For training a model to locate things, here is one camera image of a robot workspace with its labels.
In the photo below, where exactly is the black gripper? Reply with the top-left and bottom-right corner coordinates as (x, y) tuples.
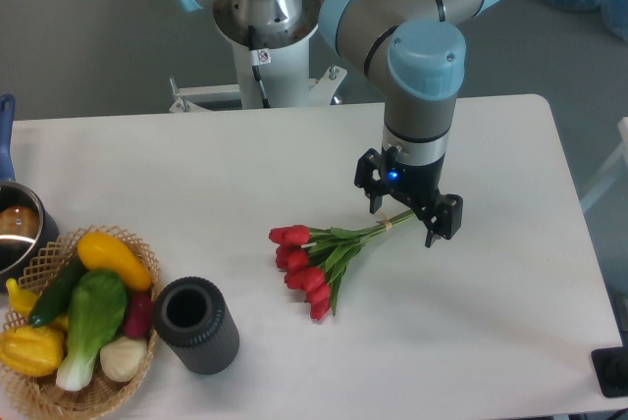
(354, 148), (463, 248)

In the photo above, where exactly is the red tulip bouquet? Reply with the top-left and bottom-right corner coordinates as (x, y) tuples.
(269, 211), (414, 322)

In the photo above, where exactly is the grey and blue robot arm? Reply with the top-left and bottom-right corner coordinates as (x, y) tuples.
(179, 0), (500, 241)

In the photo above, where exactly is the dark grey ribbed vase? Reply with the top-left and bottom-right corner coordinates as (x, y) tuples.
(153, 277), (239, 375)

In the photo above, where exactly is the black device at table edge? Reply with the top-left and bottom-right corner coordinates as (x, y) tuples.
(591, 346), (627, 398)

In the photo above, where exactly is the red radish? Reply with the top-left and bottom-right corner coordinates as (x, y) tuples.
(122, 292), (154, 339)

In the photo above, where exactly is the yellow squash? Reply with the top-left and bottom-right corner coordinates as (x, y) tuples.
(77, 232), (152, 291)

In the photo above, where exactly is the white garlic bulb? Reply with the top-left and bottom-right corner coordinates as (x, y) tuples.
(99, 337), (147, 382)

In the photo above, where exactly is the green bok choy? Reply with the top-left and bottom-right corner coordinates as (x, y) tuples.
(56, 270), (128, 392)

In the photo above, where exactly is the woven wicker basket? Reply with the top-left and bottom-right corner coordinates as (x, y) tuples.
(1, 226), (163, 419)

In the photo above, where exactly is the dark green cucumber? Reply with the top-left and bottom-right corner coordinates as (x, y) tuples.
(27, 255), (87, 328)

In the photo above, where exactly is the small yellow gourd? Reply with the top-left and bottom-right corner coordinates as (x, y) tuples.
(6, 278), (69, 333)

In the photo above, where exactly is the yellow ridged pumpkin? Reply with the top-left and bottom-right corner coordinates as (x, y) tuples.
(1, 326), (65, 377)

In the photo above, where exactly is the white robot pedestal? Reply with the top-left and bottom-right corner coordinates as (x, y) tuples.
(170, 0), (347, 113)

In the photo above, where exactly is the white furniture frame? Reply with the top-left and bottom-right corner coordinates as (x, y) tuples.
(580, 117), (627, 213)

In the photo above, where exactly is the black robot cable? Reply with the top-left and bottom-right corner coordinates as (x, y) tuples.
(247, 25), (272, 109)

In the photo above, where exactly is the blue handled saucepan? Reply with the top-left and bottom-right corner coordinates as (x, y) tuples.
(1, 94), (60, 292)

